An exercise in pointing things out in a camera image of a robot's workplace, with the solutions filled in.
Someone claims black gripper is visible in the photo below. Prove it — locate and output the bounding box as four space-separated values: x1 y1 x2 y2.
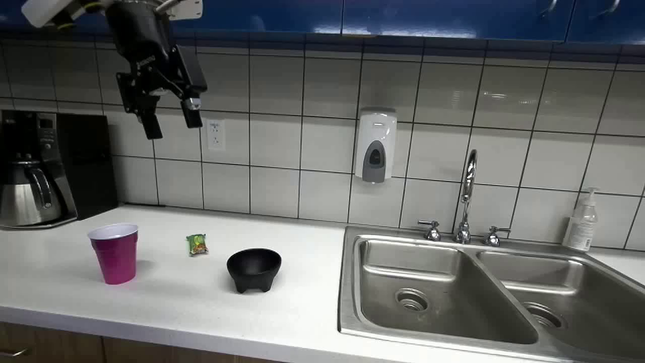
104 0 210 141

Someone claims green chocolate bar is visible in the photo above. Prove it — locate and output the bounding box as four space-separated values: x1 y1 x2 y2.
185 231 210 258

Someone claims black footed bowl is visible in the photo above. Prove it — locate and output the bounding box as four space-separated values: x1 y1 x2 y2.
225 245 285 297

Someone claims black coffee maker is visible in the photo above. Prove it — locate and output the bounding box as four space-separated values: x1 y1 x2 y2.
0 108 121 231

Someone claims wide blue cabinet door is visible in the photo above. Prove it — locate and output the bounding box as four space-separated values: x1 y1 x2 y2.
0 0 347 41

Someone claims pink plastic cup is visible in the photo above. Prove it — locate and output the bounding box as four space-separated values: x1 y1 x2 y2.
87 221 141 286

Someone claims steel coffee carafe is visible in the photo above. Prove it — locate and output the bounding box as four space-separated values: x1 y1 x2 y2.
0 159 67 227

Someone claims wooden base cabinet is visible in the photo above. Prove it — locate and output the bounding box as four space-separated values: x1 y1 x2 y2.
0 320 285 363

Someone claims metal drawer pull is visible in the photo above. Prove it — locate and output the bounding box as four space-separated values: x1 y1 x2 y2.
0 345 32 361

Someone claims chrome sink faucet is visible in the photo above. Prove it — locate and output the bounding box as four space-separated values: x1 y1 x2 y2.
451 146 479 245

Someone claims stainless steel double sink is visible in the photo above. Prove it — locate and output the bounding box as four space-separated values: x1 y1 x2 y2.
336 223 645 363

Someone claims clear pump soap bottle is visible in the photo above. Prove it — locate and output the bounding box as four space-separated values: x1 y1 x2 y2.
561 188 601 253

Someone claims narrow blue cabinet door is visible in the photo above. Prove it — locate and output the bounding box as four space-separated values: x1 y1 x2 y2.
566 0 645 48

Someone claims white wall outlet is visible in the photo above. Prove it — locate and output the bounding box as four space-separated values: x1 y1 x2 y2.
203 117 229 154

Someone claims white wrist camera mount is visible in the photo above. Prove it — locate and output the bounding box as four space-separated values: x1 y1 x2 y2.
155 0 205 22

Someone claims white wall soap dispenser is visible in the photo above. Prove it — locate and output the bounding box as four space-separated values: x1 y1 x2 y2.
352 108 399 186

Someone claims chrome faucet handle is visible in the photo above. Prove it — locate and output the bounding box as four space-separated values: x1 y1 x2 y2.
416 217 446 244
484 223 514 248

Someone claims blue cabinet door with handle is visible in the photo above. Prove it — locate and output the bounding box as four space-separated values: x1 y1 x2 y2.
341 0 575 45

